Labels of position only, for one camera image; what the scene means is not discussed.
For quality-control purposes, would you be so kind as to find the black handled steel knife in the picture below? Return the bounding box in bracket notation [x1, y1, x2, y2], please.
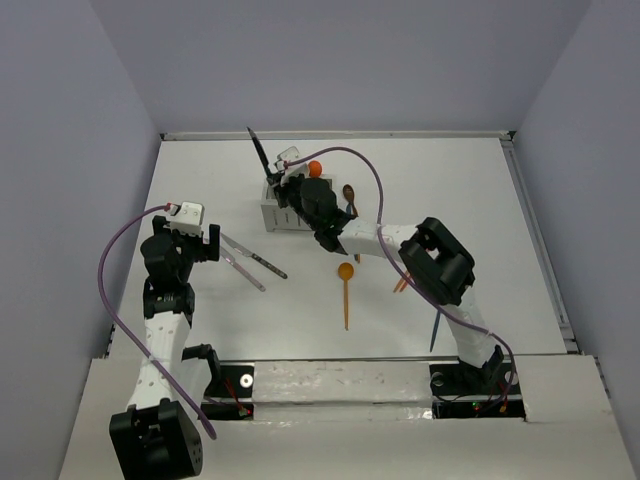
[221, 233, 288, 279]

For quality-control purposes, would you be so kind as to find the orange red plastic spoon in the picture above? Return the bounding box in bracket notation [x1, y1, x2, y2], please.
[307, 160, 323, 178]

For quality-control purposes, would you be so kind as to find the pink handled steel knife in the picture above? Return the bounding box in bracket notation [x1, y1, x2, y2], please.
[220, 247, 266, 292]

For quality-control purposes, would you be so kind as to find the brown wooden spoon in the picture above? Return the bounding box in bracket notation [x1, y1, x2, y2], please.
[342, 184, 358, 216]

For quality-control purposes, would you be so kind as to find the teal handled steel knife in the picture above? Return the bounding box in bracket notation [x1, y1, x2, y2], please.
[246, 127, 273, 184]

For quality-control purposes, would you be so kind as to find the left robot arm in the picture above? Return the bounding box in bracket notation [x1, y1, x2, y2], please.
[109, 202, 222, 479]

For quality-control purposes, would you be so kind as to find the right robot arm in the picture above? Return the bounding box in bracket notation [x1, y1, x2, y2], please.
[267, 173, 504, 392]

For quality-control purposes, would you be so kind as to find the white two-compartment utensil caddy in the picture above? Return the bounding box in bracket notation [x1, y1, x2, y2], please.
[261, 176, 334, 232]

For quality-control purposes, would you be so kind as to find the yellow orange plastic spoon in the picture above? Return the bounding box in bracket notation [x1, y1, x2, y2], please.
[337, 262, 355, 331]

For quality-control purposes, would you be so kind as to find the dark blue plastic spoon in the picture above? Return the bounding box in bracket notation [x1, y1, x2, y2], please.
[429, 310, 441, 353]

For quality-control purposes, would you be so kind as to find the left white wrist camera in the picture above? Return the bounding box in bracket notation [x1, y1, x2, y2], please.
[167, 202, 205, 237]

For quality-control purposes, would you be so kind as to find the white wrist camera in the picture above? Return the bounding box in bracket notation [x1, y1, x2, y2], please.
[274, 146, 308, 186]
[167, 202, 205, 237]

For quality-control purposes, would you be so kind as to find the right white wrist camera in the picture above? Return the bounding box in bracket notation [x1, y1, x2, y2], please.
[274, 146, 308, 186]

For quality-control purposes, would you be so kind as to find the aluminium table edge rail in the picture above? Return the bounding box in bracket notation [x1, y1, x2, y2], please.
[160, 130, 515, 141]

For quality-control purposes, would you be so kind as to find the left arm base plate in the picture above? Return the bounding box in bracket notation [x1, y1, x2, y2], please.
[201, 363, 255, 421]

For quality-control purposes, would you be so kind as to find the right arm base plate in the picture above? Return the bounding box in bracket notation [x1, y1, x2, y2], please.
[429, 362, 526, 420]

